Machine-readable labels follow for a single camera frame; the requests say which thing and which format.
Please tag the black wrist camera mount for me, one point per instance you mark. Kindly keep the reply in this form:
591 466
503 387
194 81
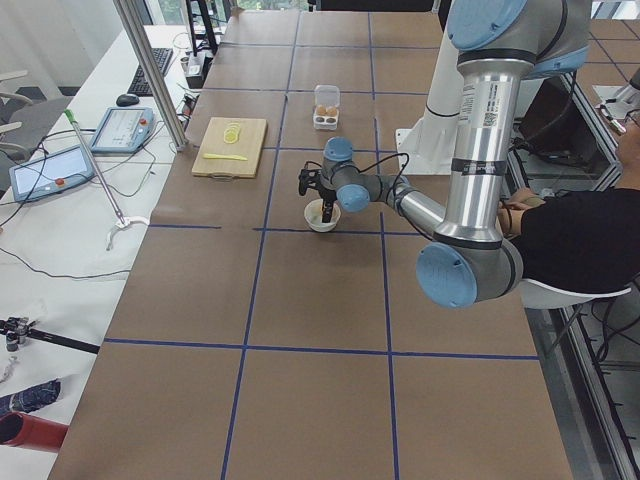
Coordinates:
308 180

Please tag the reacher grabber stick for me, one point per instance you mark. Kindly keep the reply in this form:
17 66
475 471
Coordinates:
122 221

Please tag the lemon slice two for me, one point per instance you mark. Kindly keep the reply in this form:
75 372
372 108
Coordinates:
231 131

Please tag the yellow plastic knife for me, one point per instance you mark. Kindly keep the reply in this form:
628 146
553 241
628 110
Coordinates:
230 157

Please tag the white side table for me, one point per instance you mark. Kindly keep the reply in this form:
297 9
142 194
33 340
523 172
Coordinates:
55 268

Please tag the red cylinder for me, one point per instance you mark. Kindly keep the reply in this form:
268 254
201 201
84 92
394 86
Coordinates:
30 432

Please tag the lemon slice one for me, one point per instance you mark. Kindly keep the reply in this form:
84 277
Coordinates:
230 140

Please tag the black computer mouse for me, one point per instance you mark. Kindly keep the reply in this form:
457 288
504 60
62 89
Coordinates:
126 100

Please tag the person in black shirt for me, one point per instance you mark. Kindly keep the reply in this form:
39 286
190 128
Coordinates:
584 241

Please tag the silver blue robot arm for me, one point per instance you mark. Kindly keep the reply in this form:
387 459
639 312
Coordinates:
450 185

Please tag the black tripod clamp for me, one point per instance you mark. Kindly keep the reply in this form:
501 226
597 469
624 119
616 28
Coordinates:
18 329

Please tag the wooden cutting board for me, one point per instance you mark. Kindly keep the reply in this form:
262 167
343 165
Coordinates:
250 144

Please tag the teach pendant tablet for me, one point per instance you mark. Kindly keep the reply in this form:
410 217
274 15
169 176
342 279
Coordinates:
49 175
123 130

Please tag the clear plastic egg box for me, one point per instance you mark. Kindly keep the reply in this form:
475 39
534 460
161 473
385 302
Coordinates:
326 107

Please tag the teach pendant tablet far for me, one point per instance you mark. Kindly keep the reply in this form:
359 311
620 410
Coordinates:
123 130

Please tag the white bowl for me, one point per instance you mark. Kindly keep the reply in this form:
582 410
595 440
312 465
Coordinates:
314 212

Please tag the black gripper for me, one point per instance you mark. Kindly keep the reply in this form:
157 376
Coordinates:
327 194

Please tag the teach pendant tablet near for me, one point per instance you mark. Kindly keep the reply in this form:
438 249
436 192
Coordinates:
49 175

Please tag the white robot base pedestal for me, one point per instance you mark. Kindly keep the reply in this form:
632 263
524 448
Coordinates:
431 141

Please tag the aluminium frame post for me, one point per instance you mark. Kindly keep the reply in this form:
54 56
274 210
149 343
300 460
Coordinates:
136 33

